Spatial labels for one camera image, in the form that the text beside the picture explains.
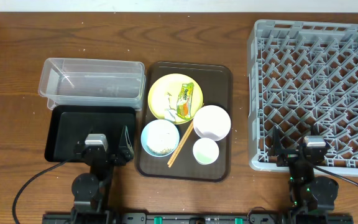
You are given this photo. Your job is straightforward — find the light blue bowl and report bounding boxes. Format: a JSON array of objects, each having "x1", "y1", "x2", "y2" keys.
[{"x1": 140, "y1": 121, "x2": 180, "y2": 157}]

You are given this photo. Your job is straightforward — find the white tissue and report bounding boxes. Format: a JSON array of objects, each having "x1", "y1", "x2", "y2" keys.
[{"x1": 164, "y1": 92, "x2": 178, "y2": 123}]

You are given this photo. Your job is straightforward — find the small white cup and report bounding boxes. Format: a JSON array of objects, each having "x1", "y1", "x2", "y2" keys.
[{"x1": 193, "y1": 138, "x2": 219, "y2": 165}]

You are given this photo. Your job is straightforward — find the green snack wrapper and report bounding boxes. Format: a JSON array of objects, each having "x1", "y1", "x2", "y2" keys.
[{"x1": 177, "y1": 82, "x2": 194, "y2": 120}]

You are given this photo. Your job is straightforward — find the rice and food scraps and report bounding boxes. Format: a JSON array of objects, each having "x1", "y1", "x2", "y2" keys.
[{"x1": 146, "y1": 120, "x2": 177, "y2": 156}]

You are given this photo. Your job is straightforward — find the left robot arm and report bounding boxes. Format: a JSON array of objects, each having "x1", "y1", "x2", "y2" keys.
[{"x1": 66, "y1": 125, "x2": 134, "y2": 223}]

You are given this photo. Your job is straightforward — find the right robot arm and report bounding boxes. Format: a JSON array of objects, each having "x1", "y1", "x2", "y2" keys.
[{"x1": 268, "y1": 127, "x2": 339, "y2": 223}]

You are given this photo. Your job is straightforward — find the black waste tray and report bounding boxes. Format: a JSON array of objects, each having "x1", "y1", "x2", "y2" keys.
[{"x1": 44, "y1": 105, "x2": 135, "y2": 162}]

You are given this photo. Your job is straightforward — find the grey dishwasher rack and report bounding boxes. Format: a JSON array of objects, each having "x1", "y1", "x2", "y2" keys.
[{"x1": 247, "y1": 20, "x2": 358, "y2": 177}]

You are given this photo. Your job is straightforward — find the wooden chopstick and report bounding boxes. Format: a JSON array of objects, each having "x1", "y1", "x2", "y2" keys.
[
  {"x1": 167, "y1": 119, "x2": 195, "y2": 166},
  {"x1": 168, "y1": 121, "x2": 195, "y2": 169}
]

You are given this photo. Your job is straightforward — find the clear plastic bin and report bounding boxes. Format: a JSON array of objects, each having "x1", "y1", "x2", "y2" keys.
[{"x1": 38, "y1": 58, "x2": 146, "y2": 110}]

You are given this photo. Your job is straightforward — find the yellow plate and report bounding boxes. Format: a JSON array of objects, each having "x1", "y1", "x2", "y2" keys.
[{"x1": 148, "y1": 73, "x2": 203, "y2": 124}]

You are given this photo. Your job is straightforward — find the dark brown serving tray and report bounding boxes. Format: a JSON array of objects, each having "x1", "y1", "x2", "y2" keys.
[{"x1": 135, "y1": 62, "x2": 233, "y2": 182}]

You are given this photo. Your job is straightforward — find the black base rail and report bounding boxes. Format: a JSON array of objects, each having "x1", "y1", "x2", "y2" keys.
[{"x1": 42, "y1": 212, "x2": 354, "y2": 224}]

